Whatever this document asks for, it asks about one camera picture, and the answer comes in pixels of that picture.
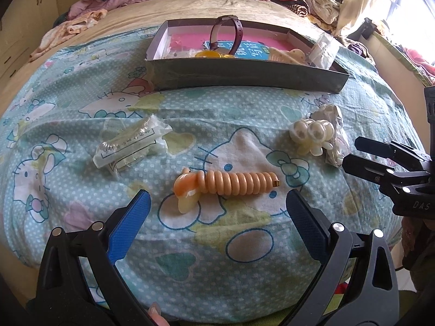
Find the cream wardrobe with black handles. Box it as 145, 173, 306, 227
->
1, 0, 78, 86

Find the frosted plastic zip bag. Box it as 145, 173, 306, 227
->
307, 34, 340, 70

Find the basket of clothes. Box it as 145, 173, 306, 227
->
343, 37, 375, 65

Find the clear packet with hair clips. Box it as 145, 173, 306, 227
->
93, 115, 173, 178

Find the dark red strap watch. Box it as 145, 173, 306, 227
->
209, 15, 243, 56

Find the orange coil hair tie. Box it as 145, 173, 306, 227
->
172, 166, 280, 214

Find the Hello Kitty blue bedsheet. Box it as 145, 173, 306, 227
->
1, 29, 423, 324

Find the person's left hand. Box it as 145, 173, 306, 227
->
147, 302, 170, 326

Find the dark shallow cardboard box tray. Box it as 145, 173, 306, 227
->
145, 18, 349, 93

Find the cream curtain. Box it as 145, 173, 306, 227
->
333, 0, 402, 39

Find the pink book with blue label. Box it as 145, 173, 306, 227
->
169, 32, 300, 61

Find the yellow ring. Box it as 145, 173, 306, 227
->
194, 49, 235, 59

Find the cream hair claw clip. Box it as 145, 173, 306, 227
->
268, 47, 307, 65

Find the peach garment on bed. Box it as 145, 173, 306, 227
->
29, 9, 108, 62

